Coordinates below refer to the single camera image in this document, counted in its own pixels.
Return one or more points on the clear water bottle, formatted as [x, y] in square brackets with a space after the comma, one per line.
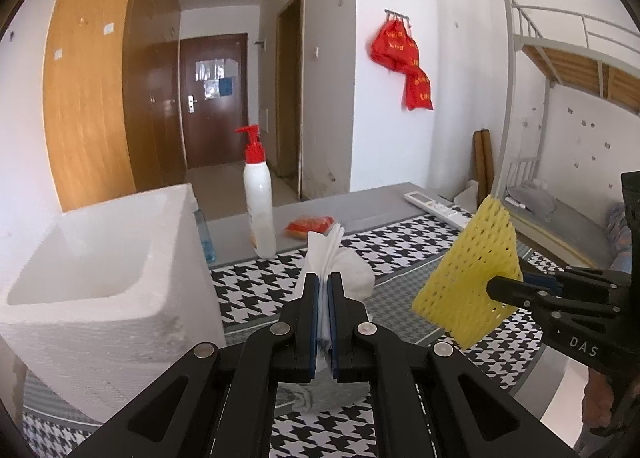
[205, 238]

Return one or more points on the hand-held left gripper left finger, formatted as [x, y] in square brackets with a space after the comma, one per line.
[315, 308]

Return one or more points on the metal wall hook rack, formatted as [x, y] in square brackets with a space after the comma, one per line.
[397, 15]

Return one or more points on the red printed bag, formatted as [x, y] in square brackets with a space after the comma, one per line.
[419, 90]
[395, 45]

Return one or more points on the white foam box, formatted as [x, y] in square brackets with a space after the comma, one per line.
[100, 328]

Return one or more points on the blue door notice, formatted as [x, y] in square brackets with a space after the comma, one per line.
[225, 87]

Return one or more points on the grey mattress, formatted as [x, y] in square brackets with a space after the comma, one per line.
[570, 223]

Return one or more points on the leaning wooden planks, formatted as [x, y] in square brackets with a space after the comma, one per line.
[484, 163]

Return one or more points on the person's right hand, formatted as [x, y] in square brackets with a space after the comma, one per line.
[599, 400]

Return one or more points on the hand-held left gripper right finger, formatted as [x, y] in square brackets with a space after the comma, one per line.
[333, 308]

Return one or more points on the white lotion bottle red pump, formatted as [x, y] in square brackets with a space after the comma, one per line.
[260, 208]

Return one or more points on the wooden wardrobe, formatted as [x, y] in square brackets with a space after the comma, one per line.
[85, 103]

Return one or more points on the yellow foam net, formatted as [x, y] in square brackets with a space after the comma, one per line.
[465, 278]

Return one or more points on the dark brown entrance door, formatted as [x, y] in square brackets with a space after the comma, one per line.
[220, 138]

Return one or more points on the white paper bag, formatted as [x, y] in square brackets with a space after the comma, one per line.
[467, 195]

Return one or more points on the white metal bunk bed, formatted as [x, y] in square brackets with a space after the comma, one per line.
[542, 138]

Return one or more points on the patterned blanket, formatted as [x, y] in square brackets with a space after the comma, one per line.
[619, 238]

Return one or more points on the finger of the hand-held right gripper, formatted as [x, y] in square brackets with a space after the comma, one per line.
[515, 292]
[540, 281]

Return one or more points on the white cloth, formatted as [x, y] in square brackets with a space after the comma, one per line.
[350, 270]

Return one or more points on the orange snack packet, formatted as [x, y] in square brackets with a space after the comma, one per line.
[310, 227]

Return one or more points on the printed door poster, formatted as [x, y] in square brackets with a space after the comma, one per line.
[212, 69]

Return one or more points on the white remote control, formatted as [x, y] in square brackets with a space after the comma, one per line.
[435, 205]

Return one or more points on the brown side doorway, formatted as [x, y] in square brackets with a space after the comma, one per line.
[290, 98]

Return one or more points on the houndstooth tablecloth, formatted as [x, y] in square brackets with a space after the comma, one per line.
[400, 258]

